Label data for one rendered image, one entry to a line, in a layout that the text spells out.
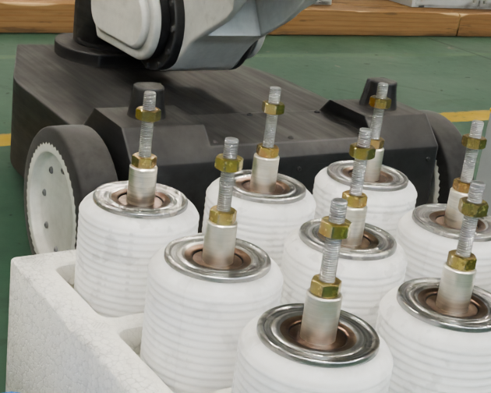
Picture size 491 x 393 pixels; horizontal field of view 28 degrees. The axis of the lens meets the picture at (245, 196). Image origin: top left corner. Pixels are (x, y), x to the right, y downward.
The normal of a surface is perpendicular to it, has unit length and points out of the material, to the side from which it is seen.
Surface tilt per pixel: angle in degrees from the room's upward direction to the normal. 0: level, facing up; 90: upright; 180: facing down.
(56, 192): 90
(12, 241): 0
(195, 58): 136
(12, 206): 0
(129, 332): 90
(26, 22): 90
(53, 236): 90
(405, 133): 46
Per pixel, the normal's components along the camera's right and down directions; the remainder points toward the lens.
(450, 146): 0.41, -0.44
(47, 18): 0.51, 0.35
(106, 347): 0.12, -0.93
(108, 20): -0.85, 0.08
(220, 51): 0.27, 0.91
